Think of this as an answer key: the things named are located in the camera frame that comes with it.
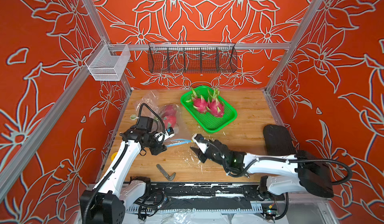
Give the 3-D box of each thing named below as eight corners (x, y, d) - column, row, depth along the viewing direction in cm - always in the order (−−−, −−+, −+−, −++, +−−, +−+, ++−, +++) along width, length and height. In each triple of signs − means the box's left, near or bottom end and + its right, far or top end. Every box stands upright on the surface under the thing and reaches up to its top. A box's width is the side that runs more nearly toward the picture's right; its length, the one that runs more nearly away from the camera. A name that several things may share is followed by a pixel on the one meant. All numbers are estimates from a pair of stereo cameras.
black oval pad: (267, 155, 87) (273, 150, 81) (258, 129, 99) (262, 123, 93) (291, 155, 87) (298, 150, 81) (279, 129, 99) (284, 123, 93)
